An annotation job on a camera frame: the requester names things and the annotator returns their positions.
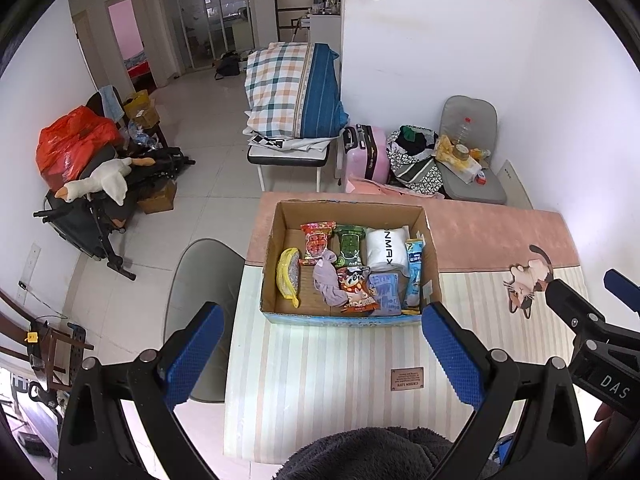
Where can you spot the white goose plush toy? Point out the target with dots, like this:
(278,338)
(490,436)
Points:
(107,180)

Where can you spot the yellow plastic bag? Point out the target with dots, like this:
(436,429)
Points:
(445,155)

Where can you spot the white metal bench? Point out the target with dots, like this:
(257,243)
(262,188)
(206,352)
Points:
(287,155)

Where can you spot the yellow banana plush pouch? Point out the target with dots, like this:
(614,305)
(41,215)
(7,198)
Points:
(289,275)

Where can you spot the clear plastic bottle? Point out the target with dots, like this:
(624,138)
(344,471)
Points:
(462,132)

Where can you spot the white soft packet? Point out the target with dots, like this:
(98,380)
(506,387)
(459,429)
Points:
(387,250)

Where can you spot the green wet wipes packet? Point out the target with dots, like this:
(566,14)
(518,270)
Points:
(349,245)

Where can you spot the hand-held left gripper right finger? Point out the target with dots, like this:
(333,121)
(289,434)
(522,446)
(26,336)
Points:
(450,355)

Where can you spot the brown tape roll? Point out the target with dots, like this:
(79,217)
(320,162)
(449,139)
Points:
(461,152)

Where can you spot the pink suitcase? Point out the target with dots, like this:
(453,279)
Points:
(367,155)

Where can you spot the grey round-back chair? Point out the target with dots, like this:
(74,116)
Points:
(200,280)

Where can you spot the white wall socket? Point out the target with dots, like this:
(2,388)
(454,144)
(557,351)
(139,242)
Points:
(30,265)

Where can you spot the person's right hand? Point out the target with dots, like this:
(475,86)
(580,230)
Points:
(607,430)

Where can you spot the red snack packet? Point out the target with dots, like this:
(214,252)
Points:
(317,242)

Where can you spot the black folded stroller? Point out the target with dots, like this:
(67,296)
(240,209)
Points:
(80,225)

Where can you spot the plaid folded bedding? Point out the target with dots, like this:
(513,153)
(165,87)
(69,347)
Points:
(285,90)

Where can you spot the black floor bag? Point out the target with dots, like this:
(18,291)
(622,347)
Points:
(227,66)

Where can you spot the white leaning board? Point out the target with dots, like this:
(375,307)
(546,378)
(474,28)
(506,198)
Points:
(515,187)

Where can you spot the purple sock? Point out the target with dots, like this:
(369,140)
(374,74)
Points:
(327,280)

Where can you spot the light blue tissue packet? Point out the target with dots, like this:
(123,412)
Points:
(387,292)

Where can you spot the small brown cardboard box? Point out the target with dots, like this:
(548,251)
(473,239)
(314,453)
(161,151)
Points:
(160,200)

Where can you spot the orange plastic bag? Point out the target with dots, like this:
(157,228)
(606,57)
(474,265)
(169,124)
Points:
(70,145)

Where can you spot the patterned black white bag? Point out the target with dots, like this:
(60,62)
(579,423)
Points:
(415,170)

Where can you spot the light blue cloth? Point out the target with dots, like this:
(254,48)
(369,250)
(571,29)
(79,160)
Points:
(111,102)

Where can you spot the yellow cardboard box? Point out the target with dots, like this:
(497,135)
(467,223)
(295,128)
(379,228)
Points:
(140,110)

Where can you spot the grey cushioned chair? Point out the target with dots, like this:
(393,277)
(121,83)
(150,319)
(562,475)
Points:
(470,110)

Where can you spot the dark fleece garment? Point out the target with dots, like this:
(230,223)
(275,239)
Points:
(370,455)

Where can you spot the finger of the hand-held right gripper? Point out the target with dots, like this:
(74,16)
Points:
(622,287)
(565,302)

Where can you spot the dark wooden furniture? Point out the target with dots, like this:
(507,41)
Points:
(75,350)

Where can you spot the blue white tube packet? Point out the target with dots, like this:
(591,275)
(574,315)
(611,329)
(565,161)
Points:
(414,270)

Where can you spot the orange cartoon snack packet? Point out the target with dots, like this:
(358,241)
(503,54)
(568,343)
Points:
(355,290)

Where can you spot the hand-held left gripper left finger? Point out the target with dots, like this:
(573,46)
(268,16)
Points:
(195,355)

